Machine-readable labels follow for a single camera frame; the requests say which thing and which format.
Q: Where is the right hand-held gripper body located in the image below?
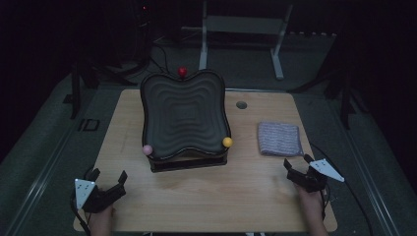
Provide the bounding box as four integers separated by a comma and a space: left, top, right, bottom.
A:
286, 158, 345, 194

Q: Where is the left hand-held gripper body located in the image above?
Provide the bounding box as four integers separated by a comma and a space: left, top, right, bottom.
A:
74, 178, 127, 214

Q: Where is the grey cloth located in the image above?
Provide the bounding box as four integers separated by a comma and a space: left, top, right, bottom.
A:
257, 121, 304, 157

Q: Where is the black wavy tray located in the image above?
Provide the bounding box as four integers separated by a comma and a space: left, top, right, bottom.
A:
140, 69, 232, 161

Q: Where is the person's right hand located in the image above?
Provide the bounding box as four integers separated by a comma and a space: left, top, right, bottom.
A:
294, 183, 325, 212

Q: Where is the person's left hand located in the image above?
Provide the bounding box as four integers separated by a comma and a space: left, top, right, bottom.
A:
88, 206, 116, 236

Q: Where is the black tripod stand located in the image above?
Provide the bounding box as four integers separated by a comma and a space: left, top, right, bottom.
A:
288, 65, 362, 131
63, 60, 139, 120

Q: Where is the black tray base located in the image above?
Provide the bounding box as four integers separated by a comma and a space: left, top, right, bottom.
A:
149, 151, 229, 174

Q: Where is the white power strip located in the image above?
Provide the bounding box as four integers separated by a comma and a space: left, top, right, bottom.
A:
287, 30, 337, 37

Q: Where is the dark equipment with red light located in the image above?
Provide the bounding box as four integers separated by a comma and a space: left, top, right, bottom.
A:
131, 0, 155, 67

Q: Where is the left hand-held gripper cable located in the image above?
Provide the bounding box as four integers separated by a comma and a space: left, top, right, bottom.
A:
69, 193, 92, 236

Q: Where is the hand-held gripper cable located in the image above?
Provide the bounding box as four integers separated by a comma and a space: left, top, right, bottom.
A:
69, 193, 92, 236
320, 183, 331, 221

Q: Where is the right hand-held gripper cable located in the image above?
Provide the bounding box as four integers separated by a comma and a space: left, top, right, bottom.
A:
320, 183, 331, 221

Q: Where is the black floor cable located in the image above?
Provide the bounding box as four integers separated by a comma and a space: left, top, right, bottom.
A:
309, 142, 375, 236

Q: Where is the dark floor bracket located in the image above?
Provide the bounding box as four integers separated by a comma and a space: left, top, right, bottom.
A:
78, 118, 100, 133

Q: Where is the black cable bundle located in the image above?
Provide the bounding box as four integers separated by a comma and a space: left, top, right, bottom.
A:
149, 42, 171, 75

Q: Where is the white metal stand frame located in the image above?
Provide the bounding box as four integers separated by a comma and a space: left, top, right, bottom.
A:
181, 1, 294, 81

